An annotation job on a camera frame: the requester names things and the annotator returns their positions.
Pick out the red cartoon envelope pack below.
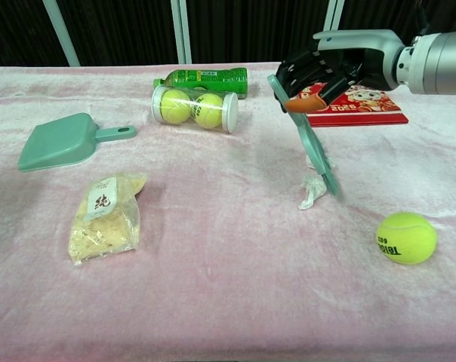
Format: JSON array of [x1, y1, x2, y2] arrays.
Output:
[[296, 81, 409, 128]]

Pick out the white tissue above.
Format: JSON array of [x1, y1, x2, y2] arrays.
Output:
[[305, 152, 337, 170], [297, 174, 330, 211]]

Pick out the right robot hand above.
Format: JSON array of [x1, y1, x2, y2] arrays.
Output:
[[274, 29, 406, 114]]

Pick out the clear tennis ball tube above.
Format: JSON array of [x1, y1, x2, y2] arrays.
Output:
[[150, 84, 239, 133]]

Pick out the double white frame post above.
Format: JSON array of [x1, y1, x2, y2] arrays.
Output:
[[170, 0, 193, 65], [323, 0, 345, 34]]

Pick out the green drink bottle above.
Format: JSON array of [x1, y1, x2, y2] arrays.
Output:
[[153, 67, 248, 100]]

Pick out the slanted white frame post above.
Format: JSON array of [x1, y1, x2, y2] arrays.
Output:
[[42, 0, 81, 68]]

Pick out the teal plastic dustpan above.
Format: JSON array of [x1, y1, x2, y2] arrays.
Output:
[[17, 112, 137, 173]]

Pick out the pink plush table cloth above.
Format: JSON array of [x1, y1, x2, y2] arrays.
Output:
[[0, 62, 456, 362]]

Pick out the loose yellow tennis ball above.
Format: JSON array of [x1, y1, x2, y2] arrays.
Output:
[[375, 211, 438, 265]]

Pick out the yellow tennis ball in tube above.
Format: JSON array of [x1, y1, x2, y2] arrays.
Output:
[[160, 89, 193, 124], [189, 93, 224, 130]]

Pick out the clear bag of flakes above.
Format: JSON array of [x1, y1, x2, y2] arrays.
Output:
[[68, 171, 149, 267]]

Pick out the teal hand brush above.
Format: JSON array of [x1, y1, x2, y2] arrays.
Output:
[[267, 74, 343, 198]]

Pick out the black pleated curtain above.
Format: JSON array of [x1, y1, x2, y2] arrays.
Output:
[[0, 0, 456, 69]]

